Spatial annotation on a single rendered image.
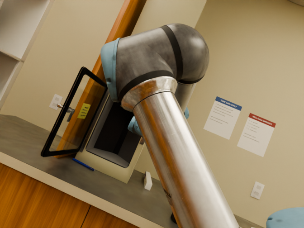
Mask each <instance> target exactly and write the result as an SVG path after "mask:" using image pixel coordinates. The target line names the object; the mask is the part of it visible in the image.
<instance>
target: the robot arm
mask: <svg viewBox="0 0 304 228"><path fill-rule="evenodd" d="M100 57H101V62H102V67H103V71H104V76H105V79H106V83H107V87H108V90H109V94H110V97H111V99H112V101H113V102H121V105H122V107H123V108H124V109H125V110H127V111H130V112H132V113H133V114H134V116H133V118H132V120H131V121H130V123H129V125H128V130H129V131H131V132H132V133H135V134H137V135H139V136H141V137H143V139H144V142H145V144H146V146H147V149H148V152H149V154H150V157H151V159H152V162H153V164H154V167H155V169H156V172H157V174H158V177H159V179H160V182H161V185H162V187H163V189H164V192H165V194H166V197H167V200H168V202H169V205H170V207H171V210H172V212H173V215H174V217H175V220H176V222H177V225H178V227H179V228H242V227H240V226H239V225H238V223H237V221H236V219H235V217H234V215H233V213H232V211H231V209H230V207H229V205H228V203H227V201H226V199H225V197H224V195H223V192H222V190H221V188H220V186H219V184H218V182H217V180H216V178H215V176H214V174H213V172H212V170H211V168H210V166H209V164H208V162H207V160H206V158H205V156H204V154H203V152H202V150H201V148H200V146H199V144H198V142H197V140H196V138H195V136H194V134H193V132H192V130H191V128H190V126H189V124H188V122H187V119H188V117H189V111H188V108H187V105H188V103H189V100H190V98H191V96H192V93H193V91H194V88H195V86H196V84H197V82H199V81H201V80H202V79H203V77H204V76H205V73H206V71H207V69H208V66H209V49H208V45H207V43H206V41H205V39H204V38H203V36H202V35H201V34H200V33H199V32H198V31H197V30H195V29H194V28H192V27H190V26H188V25H185V24H180V23H172V24H166V25H163V26H161V27H158V28H154V29H151V30H148V31H144V32H141V33H137V34H134V35H131V36H127V37H124V38H117V39H116V40H114V41H112V42H109V43H106V44H105V45H104V46H103V47H102V48H101V51H100ZM266 228H304V207H296V208H288V209H282V210H279V211H276V212H274V213H273V214H271V215H270V216H269V217H268V219H267V222H266Z"/></svg>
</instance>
